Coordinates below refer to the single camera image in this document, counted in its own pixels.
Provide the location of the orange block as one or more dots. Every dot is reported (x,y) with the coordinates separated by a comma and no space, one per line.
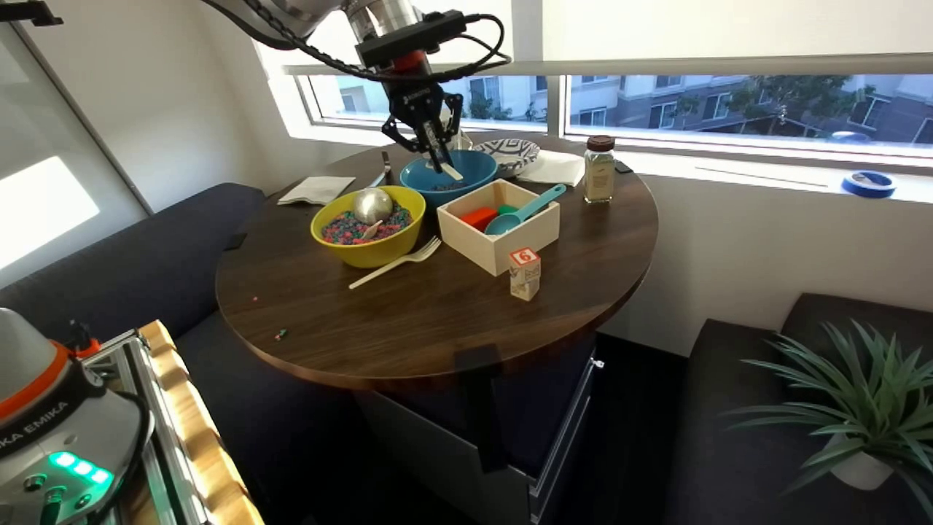
(476,216)

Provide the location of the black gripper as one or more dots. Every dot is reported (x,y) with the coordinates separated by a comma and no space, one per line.
(418,93)

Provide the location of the blue bowl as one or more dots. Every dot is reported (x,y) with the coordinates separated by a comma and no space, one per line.
(476,175)

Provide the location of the grey cabinet under table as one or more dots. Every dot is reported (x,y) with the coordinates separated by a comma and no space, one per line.
(448,455)

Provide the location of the yellow bowl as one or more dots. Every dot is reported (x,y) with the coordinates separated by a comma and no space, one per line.
(374,252)

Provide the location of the white paper napkin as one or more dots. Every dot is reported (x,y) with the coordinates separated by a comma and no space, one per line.
(317,190)

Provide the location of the dark bench cushion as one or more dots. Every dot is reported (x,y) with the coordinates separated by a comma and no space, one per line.
(119,264)
(740,468)

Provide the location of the light wooden box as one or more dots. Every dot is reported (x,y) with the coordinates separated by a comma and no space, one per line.
(498,252)

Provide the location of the white plastic spoon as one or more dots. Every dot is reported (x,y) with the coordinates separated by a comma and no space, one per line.
(454,174)

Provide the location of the green potted plant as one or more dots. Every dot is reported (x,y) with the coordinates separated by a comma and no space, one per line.
(857,408)

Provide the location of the white roller blind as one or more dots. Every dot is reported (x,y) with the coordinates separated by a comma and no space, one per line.
(730,23)

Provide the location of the white folded cloth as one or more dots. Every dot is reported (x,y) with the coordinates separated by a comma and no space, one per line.
(558,166)

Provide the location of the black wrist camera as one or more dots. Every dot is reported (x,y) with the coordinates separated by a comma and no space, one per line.
(413,32)

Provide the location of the teal measuring scoop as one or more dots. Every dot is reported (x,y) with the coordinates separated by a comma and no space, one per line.
(507,222)

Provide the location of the wooden number block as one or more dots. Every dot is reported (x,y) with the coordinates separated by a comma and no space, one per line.
(526,279)

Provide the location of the blue dish on sill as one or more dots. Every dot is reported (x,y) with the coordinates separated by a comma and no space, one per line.
(867,181)

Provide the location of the glass spice jar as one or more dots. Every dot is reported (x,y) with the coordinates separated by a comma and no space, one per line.
(599,175)

